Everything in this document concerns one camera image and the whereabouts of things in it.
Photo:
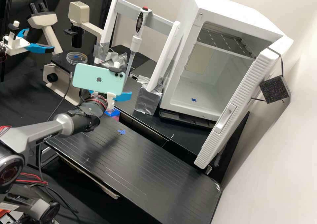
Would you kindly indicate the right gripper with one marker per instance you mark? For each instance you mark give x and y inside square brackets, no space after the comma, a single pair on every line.
[95,96]

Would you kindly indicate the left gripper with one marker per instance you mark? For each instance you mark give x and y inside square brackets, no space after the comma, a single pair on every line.
[15,45]

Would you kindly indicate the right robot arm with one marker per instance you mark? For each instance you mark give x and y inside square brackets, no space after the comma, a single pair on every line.
[57,125]

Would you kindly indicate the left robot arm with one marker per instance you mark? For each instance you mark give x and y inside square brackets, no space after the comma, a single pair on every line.
[2,52]

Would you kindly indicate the cream microscope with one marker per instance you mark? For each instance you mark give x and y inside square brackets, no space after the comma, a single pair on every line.
[62,90]

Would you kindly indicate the petri dish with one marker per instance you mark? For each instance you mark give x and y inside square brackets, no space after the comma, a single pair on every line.
[76,58]

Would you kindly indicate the white pipette stand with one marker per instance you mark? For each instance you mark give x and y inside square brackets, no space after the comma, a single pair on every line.
[158,60]

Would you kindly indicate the pipette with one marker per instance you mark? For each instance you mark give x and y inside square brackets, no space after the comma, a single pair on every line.
[140,21]

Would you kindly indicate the incubator door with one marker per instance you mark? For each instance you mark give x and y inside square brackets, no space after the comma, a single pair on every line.
[237,105]

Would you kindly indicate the white incubator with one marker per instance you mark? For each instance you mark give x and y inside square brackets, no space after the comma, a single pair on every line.
[223,18]

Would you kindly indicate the right wrist camera phone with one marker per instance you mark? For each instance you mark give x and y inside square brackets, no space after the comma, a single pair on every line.
[96,78]

